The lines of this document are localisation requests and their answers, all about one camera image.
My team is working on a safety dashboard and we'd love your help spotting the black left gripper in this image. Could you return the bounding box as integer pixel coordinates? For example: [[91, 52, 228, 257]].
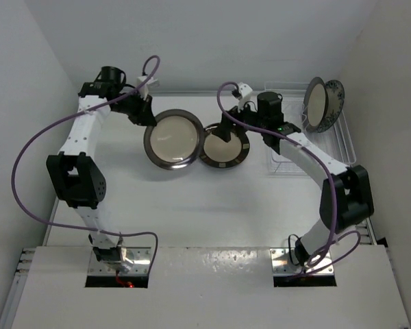
[[110, 88, 155, 126]]

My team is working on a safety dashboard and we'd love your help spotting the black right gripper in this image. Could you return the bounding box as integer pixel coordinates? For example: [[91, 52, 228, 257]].
[[213, 96, 267, 142]]

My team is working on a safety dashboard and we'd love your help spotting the dark patterned rim plate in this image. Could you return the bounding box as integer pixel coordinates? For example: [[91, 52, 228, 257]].
[[199, 123, 251, 169]]

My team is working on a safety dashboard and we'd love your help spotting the grey rim cream plate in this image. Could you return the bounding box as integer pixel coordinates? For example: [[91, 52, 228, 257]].
[[302, 77, 329, 132], [143, 109, 205, 171]]

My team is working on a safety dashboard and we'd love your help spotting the blue floral plate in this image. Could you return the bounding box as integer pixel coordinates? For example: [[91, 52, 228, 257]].
[[311, 80, 345, 133]]

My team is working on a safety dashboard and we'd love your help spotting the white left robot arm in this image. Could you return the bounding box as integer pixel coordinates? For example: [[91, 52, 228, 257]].
[[47, 66, 206, 274]]

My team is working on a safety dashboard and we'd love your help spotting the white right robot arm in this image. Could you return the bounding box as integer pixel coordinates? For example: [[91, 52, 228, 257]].
[[224, 88, 374, 267]]

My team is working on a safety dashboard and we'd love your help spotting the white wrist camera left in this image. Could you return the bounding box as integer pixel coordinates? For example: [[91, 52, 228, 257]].
[[136, 75, 160, 99]]

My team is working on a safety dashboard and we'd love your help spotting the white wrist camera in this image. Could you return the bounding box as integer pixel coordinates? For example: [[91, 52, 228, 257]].
[[136, 75, 160, 99], [232, 82, 253, 106]]

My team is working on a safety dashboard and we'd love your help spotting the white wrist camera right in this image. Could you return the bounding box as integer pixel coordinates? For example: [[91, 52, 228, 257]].
[[232, 82, 253, 106]]

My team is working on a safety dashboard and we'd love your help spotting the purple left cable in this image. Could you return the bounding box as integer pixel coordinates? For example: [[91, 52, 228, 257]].
[[12, 55, 164, 271]]

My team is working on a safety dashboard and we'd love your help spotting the purple cable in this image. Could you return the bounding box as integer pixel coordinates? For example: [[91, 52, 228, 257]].
[[12, 55, 164, 271], [217, 81, 362, 277]]

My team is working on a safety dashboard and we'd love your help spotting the white wire dish rack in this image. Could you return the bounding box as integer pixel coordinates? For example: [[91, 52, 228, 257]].
[[264, 82, 356, 177]]

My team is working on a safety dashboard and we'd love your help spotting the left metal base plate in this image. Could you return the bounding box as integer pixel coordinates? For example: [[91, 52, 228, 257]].
[[87, 247, 152, 276]]

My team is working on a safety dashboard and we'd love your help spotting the metal base plate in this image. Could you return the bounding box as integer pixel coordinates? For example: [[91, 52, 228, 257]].
[[87, 247, 152, 276], [269, 247, 334, 277]]

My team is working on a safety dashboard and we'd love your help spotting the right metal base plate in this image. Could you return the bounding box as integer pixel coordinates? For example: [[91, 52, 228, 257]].
[[269, 247, 334, 277]]

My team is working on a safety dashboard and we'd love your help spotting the black base cable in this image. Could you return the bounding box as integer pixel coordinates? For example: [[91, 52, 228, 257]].
[[287, 234, 308, 275]]

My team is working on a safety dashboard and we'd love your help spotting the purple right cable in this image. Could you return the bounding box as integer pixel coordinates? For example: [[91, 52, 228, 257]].
[[217, 81, 362, 277]]

